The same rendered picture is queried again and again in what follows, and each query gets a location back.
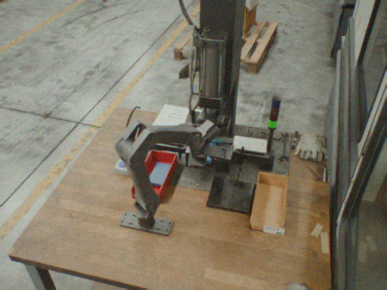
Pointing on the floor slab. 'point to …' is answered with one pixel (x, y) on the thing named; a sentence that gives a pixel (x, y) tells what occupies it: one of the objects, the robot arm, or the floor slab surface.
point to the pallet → (244, 44)
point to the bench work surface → (209, 280)
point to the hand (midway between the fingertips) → (200, 160)
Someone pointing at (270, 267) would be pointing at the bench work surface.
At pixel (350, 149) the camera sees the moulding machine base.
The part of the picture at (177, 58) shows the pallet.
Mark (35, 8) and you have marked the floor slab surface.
